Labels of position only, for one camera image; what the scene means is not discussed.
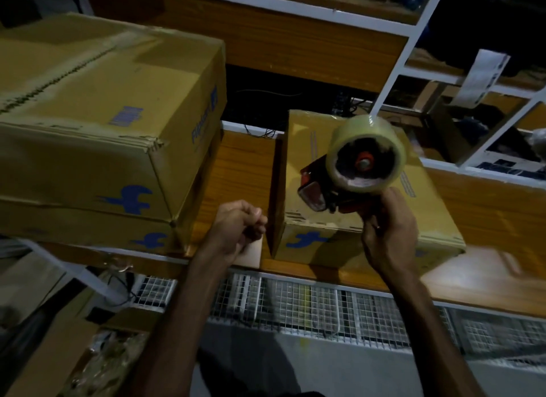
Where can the person's right hand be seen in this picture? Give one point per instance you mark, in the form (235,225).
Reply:
(390,239)

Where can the flat brown cardboard sheets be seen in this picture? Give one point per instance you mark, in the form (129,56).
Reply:
(47,324)

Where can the person's right thumb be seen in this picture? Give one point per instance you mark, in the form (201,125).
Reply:
(375,224)

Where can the person's right forearm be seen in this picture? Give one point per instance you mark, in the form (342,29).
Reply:
(431,337)

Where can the person's left hand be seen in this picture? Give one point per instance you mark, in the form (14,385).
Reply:
(232,228)

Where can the red tape dispenser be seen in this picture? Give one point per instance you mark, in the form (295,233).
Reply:
(328,192)

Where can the white metal shelf frame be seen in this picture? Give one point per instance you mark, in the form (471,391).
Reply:
(431,38)

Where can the person's left fingers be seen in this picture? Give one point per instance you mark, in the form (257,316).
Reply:
(251,224)

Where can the open cardboard box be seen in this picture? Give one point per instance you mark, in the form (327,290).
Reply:
(456,128)

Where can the clear packing tape roll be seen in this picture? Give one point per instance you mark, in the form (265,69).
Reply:
(367,153)

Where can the large cardboard box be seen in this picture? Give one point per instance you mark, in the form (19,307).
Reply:
(98,128)

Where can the white paper label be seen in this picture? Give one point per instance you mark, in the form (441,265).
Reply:
(480,79)

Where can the person's left forearm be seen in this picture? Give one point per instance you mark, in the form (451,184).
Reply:
(179,324)

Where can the small cardboard box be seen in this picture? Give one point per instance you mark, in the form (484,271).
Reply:
(362,222)

